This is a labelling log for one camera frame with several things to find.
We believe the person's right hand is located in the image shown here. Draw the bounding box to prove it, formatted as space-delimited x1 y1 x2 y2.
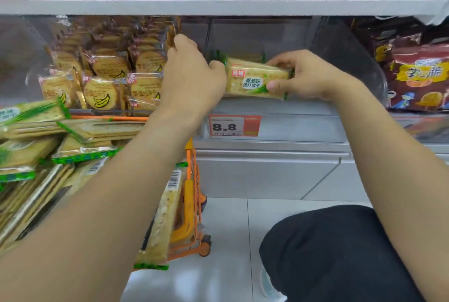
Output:
266 49 365 101

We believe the person's left hand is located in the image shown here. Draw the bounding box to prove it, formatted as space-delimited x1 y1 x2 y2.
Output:
159 33 228 122

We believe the green cracker packet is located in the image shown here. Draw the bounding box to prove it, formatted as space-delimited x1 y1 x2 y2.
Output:
224 57 295 100

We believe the white metal store shelf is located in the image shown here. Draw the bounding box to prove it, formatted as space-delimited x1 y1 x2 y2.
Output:
0 0 449 204

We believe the orange shopping cart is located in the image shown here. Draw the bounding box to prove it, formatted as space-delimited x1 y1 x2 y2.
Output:
68 114 213 273

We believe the person's left forearm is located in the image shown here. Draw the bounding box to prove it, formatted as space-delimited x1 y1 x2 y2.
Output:
0 101 211 302

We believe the person's right forearm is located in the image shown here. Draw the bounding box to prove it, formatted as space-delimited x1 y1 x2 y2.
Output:
329 79 449 302

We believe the person's right leg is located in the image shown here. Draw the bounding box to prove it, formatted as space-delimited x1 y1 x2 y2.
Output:
259 204 427 302

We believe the person's white right shoe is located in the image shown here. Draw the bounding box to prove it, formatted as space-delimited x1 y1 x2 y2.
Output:
259 265 288 302

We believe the clear plastic bin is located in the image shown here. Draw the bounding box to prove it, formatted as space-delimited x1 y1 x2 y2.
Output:
193 16 388 144

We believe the group of banana biscuit packets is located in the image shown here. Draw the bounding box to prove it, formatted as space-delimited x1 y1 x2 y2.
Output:
38 16 181 111

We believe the row of dark red bags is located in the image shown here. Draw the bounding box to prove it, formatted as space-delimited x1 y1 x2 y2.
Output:
352 16 449 113

